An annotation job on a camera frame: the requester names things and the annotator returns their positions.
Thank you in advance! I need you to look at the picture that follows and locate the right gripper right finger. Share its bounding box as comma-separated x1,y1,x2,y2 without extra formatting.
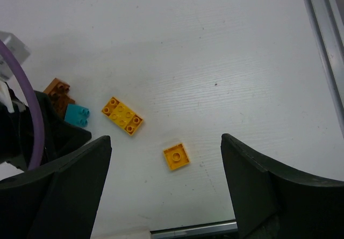
221,134,343,238

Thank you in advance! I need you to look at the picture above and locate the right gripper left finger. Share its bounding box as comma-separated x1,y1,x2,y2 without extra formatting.
1,135,112,238

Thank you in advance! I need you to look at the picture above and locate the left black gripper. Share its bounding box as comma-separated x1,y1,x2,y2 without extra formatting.
1,91,91,171

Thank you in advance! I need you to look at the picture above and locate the cyan small lego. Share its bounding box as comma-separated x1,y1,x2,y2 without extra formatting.
64,104,90,128

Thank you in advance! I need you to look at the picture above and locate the brown long lego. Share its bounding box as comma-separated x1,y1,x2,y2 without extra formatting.
44,78,75,119

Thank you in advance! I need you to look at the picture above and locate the yellow long lego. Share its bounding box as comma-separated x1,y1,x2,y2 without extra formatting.
102,97,144,136

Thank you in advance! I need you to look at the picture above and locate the yellow small lego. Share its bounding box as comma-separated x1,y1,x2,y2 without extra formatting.
163,143,190,171

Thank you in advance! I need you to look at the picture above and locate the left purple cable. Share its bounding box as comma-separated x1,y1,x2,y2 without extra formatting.
0,39,44,170

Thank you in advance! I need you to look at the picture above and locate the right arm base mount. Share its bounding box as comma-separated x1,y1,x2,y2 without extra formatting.
151,220,238,238

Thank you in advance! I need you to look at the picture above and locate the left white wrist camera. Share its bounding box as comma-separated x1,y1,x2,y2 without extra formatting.
1,31,33,113

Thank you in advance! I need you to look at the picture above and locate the aluminium rail right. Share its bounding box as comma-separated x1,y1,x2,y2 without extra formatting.
304,0,343,130

